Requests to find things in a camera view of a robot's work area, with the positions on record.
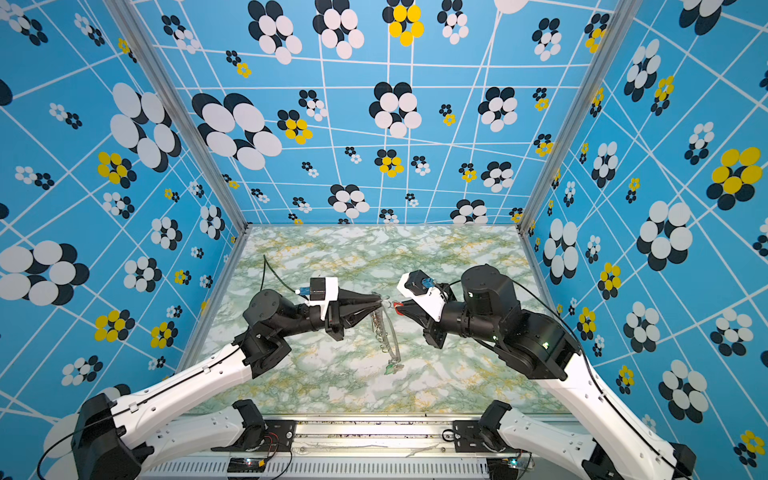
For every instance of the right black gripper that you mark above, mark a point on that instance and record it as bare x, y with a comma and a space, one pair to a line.
435, 334

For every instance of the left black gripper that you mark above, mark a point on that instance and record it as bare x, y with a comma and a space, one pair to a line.
336, 321

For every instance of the grey metal key ring plate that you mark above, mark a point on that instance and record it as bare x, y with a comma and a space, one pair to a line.
385, 334

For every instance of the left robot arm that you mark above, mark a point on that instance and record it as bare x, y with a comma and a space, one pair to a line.
125, 437

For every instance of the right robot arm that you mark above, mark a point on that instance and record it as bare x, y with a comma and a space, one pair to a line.
616, 444

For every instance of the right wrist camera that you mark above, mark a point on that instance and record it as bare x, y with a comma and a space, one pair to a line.
425, 291

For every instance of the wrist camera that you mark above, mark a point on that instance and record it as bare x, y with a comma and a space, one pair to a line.
321, 292
425, 291

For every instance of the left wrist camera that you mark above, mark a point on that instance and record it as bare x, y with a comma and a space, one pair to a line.
321, 292

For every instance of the aluminium front rail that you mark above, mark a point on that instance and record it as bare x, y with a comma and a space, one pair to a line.
397, 436

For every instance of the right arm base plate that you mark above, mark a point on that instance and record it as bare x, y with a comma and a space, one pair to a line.
467, 437

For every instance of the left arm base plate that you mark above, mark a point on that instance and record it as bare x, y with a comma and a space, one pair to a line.
276, 435

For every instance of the perforated cable duct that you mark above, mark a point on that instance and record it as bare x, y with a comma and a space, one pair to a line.
321, 468

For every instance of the right corner aluminium post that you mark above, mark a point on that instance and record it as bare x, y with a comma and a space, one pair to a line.
620, 23

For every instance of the corner aluminium post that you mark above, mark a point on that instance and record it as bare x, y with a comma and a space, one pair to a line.
620, 23
127, 20

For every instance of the left corner aluminium post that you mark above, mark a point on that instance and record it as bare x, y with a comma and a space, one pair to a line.
127, 20

